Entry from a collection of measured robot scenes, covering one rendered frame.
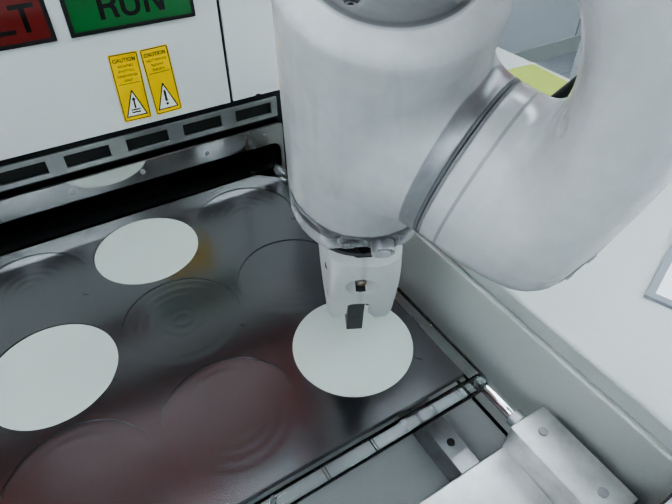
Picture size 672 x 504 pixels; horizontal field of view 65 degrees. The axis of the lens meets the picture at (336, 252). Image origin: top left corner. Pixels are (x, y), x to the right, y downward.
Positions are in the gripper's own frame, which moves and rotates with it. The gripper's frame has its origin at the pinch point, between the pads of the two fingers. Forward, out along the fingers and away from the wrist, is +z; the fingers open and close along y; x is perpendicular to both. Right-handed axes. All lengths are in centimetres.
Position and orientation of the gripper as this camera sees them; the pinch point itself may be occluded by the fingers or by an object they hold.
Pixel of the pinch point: (345, 283)
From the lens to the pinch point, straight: 46.5
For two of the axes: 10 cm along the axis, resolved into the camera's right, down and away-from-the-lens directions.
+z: -0.4, 3.9, 9.2
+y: -0.7, -9.2, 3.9
